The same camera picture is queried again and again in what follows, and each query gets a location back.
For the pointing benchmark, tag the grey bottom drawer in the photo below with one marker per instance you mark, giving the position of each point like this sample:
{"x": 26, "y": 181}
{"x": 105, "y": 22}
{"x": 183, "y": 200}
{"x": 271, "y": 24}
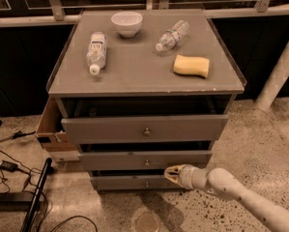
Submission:
{"x": 111, "y": 180}

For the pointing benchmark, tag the grey drawer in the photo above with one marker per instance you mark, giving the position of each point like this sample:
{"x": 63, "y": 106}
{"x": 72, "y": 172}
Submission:
{"x": 142, "y": 156}
{"x": 111, "y": 180}
{"x": 144, "y": 119}

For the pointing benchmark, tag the cardboard box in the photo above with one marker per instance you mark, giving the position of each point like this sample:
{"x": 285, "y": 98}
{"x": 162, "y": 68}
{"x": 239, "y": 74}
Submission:
{"x": 51, "y": 135}

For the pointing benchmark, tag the black pole stand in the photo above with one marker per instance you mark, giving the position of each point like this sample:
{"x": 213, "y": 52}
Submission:
{"x": 36, "y": 197}

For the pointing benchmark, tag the metal window railing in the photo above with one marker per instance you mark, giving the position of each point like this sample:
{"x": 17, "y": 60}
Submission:
{"x": 144, "y": 7}

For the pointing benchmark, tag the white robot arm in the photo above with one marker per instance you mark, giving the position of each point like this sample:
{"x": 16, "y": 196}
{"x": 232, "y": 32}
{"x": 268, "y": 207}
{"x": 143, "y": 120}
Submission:
{"x": 221, "y": 183}

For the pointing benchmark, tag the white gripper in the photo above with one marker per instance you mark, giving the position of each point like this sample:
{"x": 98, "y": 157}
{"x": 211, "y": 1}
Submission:
{"x": 187, "y": 176}

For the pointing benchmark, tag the grey drawer cabinet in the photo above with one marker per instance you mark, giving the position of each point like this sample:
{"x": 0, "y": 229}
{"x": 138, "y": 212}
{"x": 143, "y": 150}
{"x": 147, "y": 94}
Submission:
{"x": 134, "y": 68}

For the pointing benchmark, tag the yellow sponge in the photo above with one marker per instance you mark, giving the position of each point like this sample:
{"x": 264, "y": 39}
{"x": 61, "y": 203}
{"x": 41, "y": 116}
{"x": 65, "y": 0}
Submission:
{"x": 191, "y": 66}

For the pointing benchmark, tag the white diagonal pillar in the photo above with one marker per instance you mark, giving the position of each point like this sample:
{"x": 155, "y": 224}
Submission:
{"x": 275, "y": 82}

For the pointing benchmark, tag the black power adapter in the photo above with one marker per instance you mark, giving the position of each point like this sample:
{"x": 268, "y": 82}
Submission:
{"x": 8, "y": 166}

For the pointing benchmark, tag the grey top drawer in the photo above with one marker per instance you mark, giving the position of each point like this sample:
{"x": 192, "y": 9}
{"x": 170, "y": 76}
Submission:
{"x": 144, "y": 119}

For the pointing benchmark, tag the white ceramic bowl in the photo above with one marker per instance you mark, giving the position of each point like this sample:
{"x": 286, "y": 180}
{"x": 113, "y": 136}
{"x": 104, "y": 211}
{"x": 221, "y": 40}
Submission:
{"x": 126, "y": 23}

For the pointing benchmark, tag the clear bottle white label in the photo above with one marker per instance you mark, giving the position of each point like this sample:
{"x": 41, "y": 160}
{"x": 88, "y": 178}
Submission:
{"x": 96, "y": 54}

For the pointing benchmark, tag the clear crumpled plastic bottle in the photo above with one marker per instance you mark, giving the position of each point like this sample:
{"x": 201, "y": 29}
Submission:
{"x": 172, "y": 36}

